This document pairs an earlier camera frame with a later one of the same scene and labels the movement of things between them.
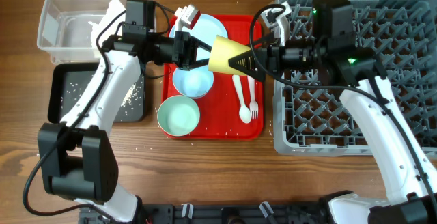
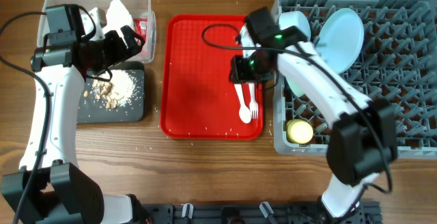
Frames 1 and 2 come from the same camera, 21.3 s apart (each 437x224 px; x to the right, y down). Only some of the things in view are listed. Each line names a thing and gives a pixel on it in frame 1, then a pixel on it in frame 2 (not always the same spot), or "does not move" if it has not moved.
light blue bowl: (194, 83) -> (290, 18)
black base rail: (218, 213) does not move
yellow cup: (222, 50) -> (299, 132)
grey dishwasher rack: (401, 24) does not move
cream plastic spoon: (244, 113) does not move
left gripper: (185, 50) -> (121, 53)
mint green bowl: (178, 115) -> (297, 87)
